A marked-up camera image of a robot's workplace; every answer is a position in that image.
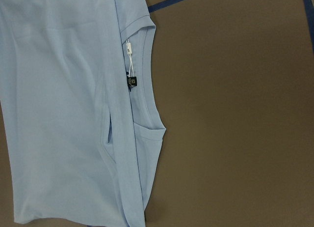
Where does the light blue t-shirt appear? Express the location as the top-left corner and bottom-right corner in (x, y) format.
(0, 0), (166, 227)

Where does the white garment hang tag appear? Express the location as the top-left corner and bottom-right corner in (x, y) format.
(126, 39), (134, 77)

